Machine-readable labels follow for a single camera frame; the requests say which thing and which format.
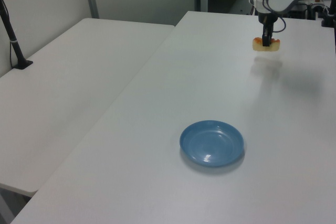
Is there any black camera stand pole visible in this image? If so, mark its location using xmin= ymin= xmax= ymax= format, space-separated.
xmin=0 ymin=0 xmax=34 ymax=70

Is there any blue gripper cable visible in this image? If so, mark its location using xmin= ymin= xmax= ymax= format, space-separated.
xmin=272 ymin=16 xmax=287 ymax=34

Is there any black electronics box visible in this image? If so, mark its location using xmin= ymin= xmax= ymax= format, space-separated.
xmin=285 ymin=2 xmax=308 ymax=19

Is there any blue round plate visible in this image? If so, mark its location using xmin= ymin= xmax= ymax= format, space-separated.
xmin=179 ymin=120 xmax=245 ymax=168

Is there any black table clamp mount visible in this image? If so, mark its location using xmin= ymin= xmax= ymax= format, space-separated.
xmin=320 ymin=0 xmax=336 ymax=28

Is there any bread with orange topping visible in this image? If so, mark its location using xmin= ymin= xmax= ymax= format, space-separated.
xmin=252 ymin=37 xmax=281 ymax=52

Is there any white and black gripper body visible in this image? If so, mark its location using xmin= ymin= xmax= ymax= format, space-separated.
xmin=248 ymin=0 xmax=280 ymax=26

